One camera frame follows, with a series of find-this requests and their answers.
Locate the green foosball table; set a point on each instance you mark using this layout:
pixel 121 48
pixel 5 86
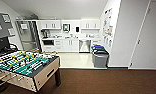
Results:
pixel 24 64

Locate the grey trash bin black lid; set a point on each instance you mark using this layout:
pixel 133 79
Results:
pixel 100 59

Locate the large colourful wall poster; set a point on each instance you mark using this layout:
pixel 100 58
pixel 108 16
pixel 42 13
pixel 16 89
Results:
pixel 107 21

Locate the white paper on refrigerator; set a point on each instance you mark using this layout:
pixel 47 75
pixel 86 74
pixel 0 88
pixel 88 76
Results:
pixel 24 26

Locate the stainless steel refrigerator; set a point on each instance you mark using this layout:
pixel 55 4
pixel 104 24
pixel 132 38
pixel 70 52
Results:
pixel 27 36

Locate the black built-in microwave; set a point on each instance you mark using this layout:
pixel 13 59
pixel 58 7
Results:
pixel 48 42

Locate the white door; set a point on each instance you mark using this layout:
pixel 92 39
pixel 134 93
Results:
pixel 149 36

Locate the white base cabinet row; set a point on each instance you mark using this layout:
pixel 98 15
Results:
pixel 69 45

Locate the grey notice board with papers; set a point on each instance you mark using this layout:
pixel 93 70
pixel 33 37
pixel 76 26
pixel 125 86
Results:
pixel 4 25

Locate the green lid recycling bin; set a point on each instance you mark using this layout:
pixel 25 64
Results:
pixel 100 49

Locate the stainless steel dishwasher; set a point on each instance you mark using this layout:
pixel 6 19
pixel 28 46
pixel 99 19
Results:
pixel 84 46

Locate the white wall cabinet four doors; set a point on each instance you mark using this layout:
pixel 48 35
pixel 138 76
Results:
pixel 49 24

